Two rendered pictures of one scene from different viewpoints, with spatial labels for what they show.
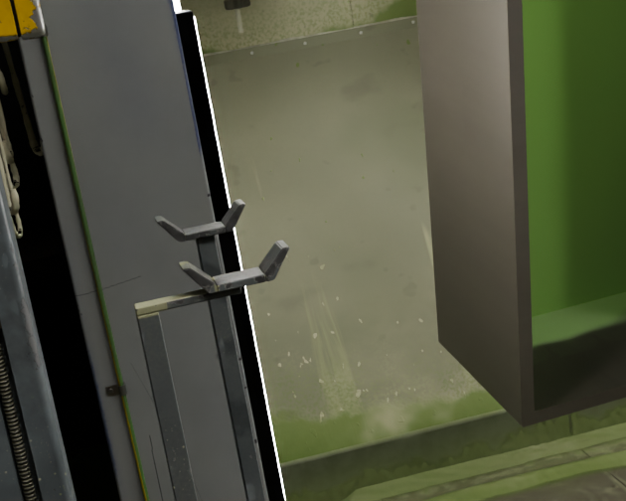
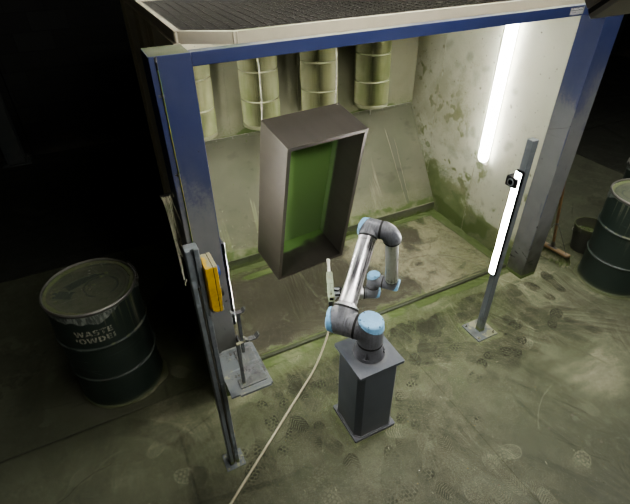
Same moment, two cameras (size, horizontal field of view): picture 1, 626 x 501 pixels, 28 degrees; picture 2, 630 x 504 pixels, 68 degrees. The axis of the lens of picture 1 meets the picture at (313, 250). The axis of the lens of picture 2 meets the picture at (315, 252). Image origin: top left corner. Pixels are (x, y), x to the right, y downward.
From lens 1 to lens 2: 1.62 m
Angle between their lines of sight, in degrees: 27
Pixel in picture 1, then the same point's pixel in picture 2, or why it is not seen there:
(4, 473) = (211, 361)
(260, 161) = not seen: hidden behind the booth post
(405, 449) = (244, 260)
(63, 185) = not seen: hidden behind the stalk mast
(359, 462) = (232, 264)
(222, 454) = (225, 317)
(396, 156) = (242, 177)
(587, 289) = (293, 235)
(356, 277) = (231, 214)
